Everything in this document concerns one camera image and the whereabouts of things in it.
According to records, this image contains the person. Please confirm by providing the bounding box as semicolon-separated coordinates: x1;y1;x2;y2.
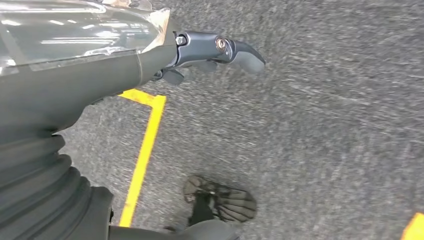
183;174;258;228

